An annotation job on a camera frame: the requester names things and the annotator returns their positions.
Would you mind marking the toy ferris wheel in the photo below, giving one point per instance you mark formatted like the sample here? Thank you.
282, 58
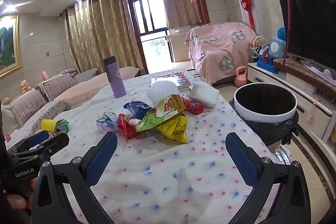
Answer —
258, 45

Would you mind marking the white and red packet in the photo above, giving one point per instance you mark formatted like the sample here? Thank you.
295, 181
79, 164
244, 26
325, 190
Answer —
204, 94

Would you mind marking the teal spiky ball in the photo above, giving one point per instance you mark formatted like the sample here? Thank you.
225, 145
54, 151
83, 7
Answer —
281, 33

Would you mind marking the dark blue snack wrapper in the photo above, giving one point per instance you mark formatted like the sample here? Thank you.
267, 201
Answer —
137, 108

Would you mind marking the white tv cabinet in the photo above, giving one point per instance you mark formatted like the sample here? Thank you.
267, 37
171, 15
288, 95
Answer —
288, 100

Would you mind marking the pink heart-print cover sheet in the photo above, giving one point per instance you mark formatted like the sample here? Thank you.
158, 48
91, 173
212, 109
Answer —
220, 48

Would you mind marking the crumpled paper ball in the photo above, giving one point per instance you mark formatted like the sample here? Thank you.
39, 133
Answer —
107, 121

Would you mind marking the fabric sofa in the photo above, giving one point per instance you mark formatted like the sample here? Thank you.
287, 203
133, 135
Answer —
39, 113

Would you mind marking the brown marble shelf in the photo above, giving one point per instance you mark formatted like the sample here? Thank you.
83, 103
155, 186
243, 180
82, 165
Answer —
295, 69

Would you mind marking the pink sofa blanket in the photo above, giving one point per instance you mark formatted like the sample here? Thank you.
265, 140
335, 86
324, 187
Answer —
84, 90

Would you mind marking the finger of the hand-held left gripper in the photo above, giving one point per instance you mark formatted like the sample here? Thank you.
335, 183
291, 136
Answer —
36, 139
59, 140

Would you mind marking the beige patterned curtain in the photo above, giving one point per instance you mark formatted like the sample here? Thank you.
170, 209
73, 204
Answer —
97, 29

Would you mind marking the person's left hand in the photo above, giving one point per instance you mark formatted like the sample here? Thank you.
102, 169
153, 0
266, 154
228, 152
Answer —
15, 201

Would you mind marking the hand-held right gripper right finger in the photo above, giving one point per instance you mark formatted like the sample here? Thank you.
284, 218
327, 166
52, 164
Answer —
241, 158

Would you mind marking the floral white tablecloth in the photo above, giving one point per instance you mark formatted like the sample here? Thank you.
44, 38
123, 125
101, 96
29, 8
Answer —
162, 174

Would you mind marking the gold framed landscape painting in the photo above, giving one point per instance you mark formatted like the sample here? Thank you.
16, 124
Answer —
8, 48

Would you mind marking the small teddy bear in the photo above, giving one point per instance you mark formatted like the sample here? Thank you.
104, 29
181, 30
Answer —
25, 86

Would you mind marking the green drink can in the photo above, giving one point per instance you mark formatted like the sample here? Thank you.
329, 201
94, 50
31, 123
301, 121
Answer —
62, 127

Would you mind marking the clear bumpy plastic tray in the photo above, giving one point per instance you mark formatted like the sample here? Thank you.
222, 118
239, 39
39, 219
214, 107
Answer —
160, 91

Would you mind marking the grey pillow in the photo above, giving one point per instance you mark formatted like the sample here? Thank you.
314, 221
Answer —
85, 75

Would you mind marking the pink plush toy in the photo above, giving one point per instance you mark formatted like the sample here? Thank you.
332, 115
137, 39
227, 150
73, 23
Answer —
45, 75

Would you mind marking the silver foil floor mat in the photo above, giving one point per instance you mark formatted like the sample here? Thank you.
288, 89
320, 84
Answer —
283, 157

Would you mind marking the white lace cloth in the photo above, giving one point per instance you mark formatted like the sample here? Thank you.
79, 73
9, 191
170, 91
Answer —
325, 74

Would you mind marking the colourful picture book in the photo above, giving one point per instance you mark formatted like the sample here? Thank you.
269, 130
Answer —
178, 79

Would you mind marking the white cardboard box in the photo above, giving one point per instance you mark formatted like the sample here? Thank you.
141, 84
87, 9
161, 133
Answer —
296, 82

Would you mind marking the green snack bag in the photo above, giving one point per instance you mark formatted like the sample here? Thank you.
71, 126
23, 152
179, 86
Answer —
155, 116

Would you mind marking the yellow foil wrapper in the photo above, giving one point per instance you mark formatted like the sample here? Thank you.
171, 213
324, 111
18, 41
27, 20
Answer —
173, 130

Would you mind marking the black flat television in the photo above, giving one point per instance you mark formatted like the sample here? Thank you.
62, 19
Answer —
309, 22

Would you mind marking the pink striped cushion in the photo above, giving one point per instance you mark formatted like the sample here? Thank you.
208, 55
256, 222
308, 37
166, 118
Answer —
59, 87
27, 107

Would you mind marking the shiny red snack wrapper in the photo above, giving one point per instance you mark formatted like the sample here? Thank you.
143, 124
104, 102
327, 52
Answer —
124, 127

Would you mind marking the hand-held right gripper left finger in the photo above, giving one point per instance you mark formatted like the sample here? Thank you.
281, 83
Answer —
103, 157

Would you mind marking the sheer balcony curtain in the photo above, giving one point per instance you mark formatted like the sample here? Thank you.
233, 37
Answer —
181, 8

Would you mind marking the pink kettlebell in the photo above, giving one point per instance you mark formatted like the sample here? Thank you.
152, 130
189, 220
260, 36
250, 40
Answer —
241, 78

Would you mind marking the thin pink hoop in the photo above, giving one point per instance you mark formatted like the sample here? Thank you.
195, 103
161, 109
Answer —
288, 16

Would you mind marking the pink cabinet child lock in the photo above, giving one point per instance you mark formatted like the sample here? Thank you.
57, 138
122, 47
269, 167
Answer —
311, 116

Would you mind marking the blue toy house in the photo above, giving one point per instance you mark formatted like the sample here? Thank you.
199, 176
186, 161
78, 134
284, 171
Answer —
273, 53

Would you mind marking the purple thermos bottle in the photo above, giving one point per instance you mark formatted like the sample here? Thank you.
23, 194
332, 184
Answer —
115, 79

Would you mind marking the orange-red printed snack wrapper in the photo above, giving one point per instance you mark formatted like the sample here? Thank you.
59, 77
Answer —
194, 106

